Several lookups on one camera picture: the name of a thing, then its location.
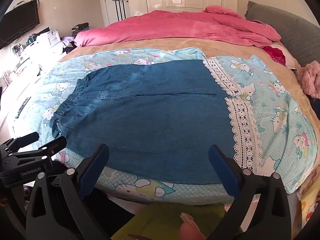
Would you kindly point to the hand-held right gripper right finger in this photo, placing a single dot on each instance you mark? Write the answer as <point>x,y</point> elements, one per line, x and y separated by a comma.
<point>222,170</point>

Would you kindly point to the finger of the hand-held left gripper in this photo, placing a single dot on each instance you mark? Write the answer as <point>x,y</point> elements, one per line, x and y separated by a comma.
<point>25,140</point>
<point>56,145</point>

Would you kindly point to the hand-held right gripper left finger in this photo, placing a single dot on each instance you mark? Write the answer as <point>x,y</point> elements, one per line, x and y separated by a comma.
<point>96,163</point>

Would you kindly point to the blue denim pants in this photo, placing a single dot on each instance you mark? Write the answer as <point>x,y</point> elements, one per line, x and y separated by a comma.
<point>150,120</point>

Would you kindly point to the person's right hand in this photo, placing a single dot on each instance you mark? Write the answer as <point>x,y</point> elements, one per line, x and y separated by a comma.
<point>191,232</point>

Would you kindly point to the light blue cartoon cat sheet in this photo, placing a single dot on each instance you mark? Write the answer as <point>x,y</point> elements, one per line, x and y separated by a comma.
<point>275,110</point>

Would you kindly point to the yellow-green garment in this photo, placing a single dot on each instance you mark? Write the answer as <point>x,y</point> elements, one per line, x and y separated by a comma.
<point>155,220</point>

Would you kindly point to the white dresser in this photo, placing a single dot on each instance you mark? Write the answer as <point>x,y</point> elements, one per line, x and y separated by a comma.
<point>30,57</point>

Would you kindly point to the yellow cartoon blanket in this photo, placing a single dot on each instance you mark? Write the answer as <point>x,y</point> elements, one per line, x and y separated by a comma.
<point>310,205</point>

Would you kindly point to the purple cloth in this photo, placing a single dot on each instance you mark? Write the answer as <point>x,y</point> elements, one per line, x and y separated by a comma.
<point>67,41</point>

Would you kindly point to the white storage box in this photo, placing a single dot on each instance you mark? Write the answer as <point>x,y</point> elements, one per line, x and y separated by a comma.
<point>50,38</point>

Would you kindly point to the black television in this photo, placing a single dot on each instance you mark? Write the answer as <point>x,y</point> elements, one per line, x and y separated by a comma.
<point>17,25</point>

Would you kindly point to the pile of dark clothes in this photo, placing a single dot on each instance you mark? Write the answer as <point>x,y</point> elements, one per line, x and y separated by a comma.
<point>80,28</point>

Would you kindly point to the pink fluffy cloth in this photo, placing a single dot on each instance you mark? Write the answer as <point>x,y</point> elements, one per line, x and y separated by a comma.
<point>311,77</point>

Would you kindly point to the red floral pillow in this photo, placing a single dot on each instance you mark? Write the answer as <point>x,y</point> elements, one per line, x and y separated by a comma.
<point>277,53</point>

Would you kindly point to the tan bed blanket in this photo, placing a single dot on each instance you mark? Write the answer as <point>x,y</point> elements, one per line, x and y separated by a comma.
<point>162,44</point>

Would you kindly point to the pink duvet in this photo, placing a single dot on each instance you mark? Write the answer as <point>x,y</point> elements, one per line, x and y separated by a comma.
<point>162,27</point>

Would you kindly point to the grey padded headboard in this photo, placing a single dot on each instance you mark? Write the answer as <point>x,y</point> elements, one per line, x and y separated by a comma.
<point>292,35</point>

